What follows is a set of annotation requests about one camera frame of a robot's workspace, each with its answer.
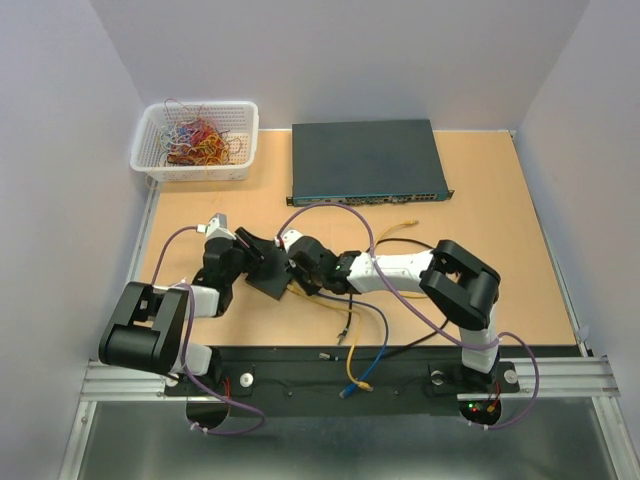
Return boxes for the tangled colourful wires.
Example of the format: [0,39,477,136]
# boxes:
[156,98,243,169]

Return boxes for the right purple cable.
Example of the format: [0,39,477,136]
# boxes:
[277,203,540,432]

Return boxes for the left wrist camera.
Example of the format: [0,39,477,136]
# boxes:
[196,213,236,241]

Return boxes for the black cable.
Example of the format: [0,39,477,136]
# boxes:
[317,238,466,362]

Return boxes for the white plastic basket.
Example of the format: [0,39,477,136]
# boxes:
[130,99,259,182]

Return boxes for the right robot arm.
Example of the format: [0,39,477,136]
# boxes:
[277,230,500,390]

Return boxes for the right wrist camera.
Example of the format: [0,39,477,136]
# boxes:
[274,229,303,252]

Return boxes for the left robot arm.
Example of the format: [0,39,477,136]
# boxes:
[98,227,281,375]

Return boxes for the small black network switch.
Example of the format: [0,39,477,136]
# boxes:
[245,246,292,300]

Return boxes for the yellow ethernet cable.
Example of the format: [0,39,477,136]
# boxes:
[289,285,375,392]
[374,218,431,300]

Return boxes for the blue ethernet cable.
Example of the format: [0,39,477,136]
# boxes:
[314,292,391,400]

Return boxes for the aluminium rail frame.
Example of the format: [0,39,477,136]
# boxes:
[60,130,639,479]

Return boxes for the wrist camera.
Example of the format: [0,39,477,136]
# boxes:
[274,229,303,252]
[196,213,236,241]

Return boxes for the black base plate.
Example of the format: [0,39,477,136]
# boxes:
[165,346,520,418]

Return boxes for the large rack network switch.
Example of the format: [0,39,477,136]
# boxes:
[286,119,454,207]

